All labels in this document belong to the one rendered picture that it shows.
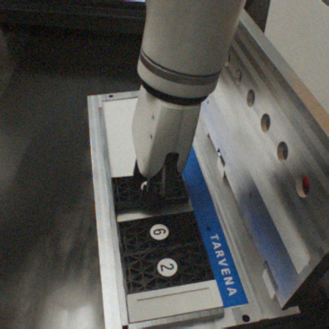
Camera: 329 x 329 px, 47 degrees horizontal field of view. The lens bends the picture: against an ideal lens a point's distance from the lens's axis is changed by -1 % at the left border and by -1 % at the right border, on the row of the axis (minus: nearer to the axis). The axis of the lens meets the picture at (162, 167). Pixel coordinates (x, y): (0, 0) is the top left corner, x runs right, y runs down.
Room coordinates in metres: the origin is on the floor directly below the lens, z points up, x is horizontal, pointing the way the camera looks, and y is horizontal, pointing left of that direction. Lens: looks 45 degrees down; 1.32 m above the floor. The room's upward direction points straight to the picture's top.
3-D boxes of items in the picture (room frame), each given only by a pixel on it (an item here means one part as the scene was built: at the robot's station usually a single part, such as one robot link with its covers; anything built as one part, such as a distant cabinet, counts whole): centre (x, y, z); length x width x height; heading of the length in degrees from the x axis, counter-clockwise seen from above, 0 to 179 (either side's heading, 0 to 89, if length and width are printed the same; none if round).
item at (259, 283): (0.37, -0.01, 0.92); 0.44 x 0.21 x 0.04; 10
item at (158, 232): (0.27, 0.00, 0.93); 0.10 x 0.05 x 0.01; 100
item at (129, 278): (0.22, -0.01, 0.93); 0.10 x 0.05 x 0.01; 100
